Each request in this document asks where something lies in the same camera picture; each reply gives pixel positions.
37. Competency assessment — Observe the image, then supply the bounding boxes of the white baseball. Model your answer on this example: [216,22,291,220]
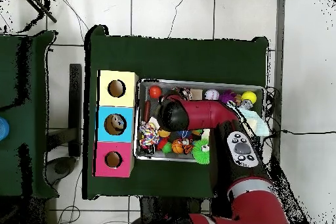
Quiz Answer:
[204,88,221,102]

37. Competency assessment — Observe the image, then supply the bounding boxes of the dark green tablecloth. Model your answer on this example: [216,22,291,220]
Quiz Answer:
[83,24,270,206]

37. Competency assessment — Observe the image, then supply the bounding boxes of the blue round disc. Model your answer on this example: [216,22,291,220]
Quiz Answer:
[0,117,11,142]

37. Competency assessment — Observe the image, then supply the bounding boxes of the small orange basketball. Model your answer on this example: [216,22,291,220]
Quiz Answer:
[171,139,186,155]

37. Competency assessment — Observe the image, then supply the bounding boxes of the black rod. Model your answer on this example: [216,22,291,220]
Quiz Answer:
[23,0,58,24]

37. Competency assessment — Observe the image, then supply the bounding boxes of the black panel stand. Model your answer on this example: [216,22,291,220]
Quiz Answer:
[68,63,84,158]

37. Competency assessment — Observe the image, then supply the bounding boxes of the grey round stand base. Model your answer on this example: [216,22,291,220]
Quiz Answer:
[46,155,77,184]

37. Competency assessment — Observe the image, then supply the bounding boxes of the green spiky ball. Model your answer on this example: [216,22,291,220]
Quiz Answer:
[192,139,211,166]

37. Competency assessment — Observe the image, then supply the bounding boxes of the red maraca rattle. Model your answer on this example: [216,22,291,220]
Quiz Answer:
[144,85,163,123]

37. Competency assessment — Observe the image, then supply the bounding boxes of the mint knitted cloth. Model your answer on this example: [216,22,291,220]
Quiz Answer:
[238,107,271,137]

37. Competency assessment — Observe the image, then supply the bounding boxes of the dark green side cloth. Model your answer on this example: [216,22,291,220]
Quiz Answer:
[0,29,58,200]

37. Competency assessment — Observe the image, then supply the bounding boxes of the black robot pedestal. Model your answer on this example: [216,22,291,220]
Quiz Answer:
[139,197,211,217]

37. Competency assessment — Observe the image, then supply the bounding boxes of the tiger striped toy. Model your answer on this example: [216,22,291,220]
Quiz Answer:
[182,139,195,156]

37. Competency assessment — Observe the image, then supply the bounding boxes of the clear shallow mesh bin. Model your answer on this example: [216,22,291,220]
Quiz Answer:
[133,79,266,167]

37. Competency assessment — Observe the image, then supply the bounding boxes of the wooden box with three holes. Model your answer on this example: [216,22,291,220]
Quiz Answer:
[94,70,139,178]

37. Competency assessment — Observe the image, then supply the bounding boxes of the purple monster toy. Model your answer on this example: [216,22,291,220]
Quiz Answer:
[219,90,237,104]

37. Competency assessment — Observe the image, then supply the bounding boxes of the yellow ball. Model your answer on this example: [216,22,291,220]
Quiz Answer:
[241,91,258,105]

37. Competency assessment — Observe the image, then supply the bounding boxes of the multicoloured rope toy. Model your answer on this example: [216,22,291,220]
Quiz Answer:
[138,121,161,150]

